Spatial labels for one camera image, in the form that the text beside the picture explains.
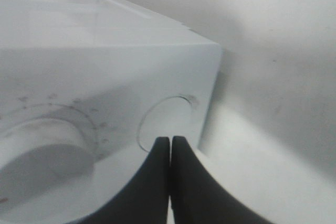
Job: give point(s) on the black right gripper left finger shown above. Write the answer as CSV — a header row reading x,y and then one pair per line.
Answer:
x,y
145,198

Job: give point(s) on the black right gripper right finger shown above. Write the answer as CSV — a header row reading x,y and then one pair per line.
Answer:
x,y
196,197

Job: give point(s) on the round white door button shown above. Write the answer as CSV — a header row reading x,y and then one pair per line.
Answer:
x,y
169,117

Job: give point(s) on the lower white timer knob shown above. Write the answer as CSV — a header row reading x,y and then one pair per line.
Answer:
x,y
47,164

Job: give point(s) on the white microwave oven body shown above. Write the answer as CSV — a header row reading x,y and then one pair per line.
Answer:
x,y
111,60

